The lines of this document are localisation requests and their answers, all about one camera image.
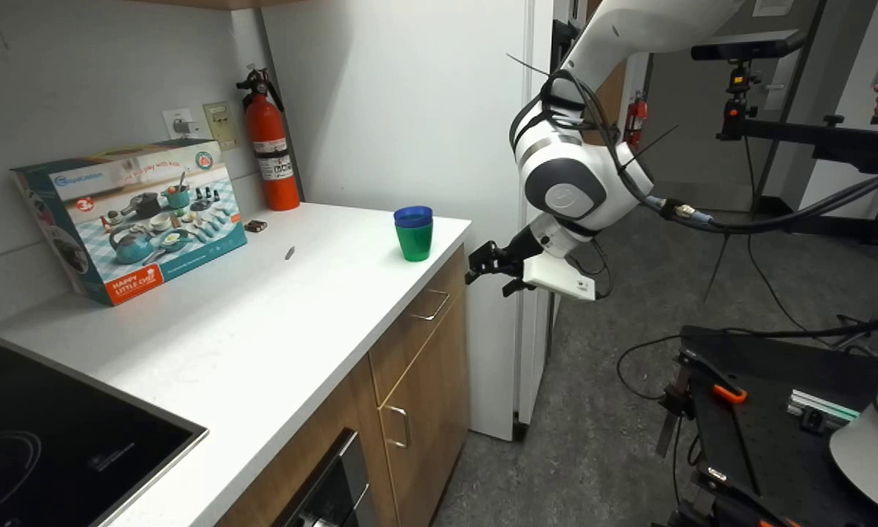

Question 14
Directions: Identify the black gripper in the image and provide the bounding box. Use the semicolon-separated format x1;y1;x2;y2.
463;224;548;299

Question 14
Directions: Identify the wide wooden drawer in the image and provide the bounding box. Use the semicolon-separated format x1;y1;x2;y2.
367;246;469;404

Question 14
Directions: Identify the green plastic cup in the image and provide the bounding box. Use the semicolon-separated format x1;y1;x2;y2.
391;221;435;262

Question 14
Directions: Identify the blue plastic cup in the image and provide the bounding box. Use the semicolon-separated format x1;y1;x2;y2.
391;201;435;233

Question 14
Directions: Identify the wide wooden cabinet door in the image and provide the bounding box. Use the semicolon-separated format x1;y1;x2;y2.
377;294;475;527

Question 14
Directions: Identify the small red fire extinguisher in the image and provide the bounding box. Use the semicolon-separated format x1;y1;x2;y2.
623;91;652;151

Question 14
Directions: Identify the large red fire extinguisher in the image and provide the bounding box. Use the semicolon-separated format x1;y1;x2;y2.
235;64;305;214

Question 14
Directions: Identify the black built-in oven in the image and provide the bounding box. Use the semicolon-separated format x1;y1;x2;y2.
271;426;377;527

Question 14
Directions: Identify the black robot cart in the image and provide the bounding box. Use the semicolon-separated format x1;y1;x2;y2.
652;321;878;527

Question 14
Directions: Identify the green and white tool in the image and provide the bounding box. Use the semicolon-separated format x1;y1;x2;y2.
788;385;864;429

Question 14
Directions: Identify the teal toy cookware box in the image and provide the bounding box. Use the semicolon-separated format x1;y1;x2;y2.
8;136;251;310

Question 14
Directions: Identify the white round disc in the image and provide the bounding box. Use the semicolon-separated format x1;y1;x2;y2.
828;404;878;524

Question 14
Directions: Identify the black glass cooktop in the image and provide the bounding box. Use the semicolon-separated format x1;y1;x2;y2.
0;332;210;527

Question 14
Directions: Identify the thin black floor cable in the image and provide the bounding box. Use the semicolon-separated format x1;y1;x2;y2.
612;331;689;404

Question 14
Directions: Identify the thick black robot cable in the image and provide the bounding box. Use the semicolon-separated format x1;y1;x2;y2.
507;66;878;236

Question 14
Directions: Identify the orange handled clamp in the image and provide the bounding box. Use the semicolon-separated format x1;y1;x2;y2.
674;345;756;408

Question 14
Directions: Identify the beige wall switch plate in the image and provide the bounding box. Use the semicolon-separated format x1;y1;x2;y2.
200;97;241;151

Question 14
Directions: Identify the black stereo camera bar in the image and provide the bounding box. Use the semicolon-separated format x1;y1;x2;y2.
689;25;804;64

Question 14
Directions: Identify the white wall outlet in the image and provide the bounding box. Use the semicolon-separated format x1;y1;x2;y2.
160;101;209;142

